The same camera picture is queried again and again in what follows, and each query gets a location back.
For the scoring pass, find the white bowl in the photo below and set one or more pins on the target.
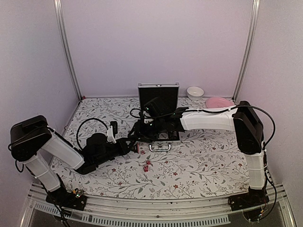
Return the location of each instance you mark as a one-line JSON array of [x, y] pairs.
[[195, 93]]

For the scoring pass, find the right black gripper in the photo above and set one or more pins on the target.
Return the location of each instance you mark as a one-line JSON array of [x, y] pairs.
[[139, 133]]

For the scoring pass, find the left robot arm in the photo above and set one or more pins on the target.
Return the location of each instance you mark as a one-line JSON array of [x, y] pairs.
[[30, 137]]

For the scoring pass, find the aluminium poker case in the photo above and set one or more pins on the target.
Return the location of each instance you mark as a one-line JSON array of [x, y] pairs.
[[158, 101]]

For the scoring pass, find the left aluminium frame post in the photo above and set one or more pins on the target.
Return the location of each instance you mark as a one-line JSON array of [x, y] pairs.
[[65, 45]]

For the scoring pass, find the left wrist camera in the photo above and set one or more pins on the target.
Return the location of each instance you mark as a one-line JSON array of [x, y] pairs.
[[112, 131]]

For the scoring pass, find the front aluminium rail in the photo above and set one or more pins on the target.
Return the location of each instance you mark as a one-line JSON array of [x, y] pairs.
[[198, 212]]

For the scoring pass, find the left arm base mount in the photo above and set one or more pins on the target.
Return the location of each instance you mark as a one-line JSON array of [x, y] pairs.
[[62, 198]]

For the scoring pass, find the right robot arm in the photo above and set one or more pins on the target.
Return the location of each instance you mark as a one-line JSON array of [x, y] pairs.
[[240, 119]]

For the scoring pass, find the right aluminium frame post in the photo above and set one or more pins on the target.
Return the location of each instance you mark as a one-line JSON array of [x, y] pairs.
[[248, 47]]

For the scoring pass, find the white dealer chip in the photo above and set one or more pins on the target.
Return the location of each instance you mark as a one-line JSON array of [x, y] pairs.
[[163, 136]]

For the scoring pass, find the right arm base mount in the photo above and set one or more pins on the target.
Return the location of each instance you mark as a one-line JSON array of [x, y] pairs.
[[247, 200]]

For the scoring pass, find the aluminium frame post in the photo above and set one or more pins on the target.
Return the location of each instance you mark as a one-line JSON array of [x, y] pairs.
[[65, 45], [248, 47]]

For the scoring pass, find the pink plate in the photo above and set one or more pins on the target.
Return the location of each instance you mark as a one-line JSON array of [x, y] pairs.
[[218, 102]]

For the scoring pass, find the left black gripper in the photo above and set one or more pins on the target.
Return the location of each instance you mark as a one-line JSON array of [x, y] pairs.
[[124, 148]]

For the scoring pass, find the triangular all in button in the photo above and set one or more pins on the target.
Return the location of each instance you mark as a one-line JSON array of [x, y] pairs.
[[135, 148]]

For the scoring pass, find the floral table cloth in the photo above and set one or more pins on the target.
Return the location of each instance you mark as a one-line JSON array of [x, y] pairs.
[[205, 163]]

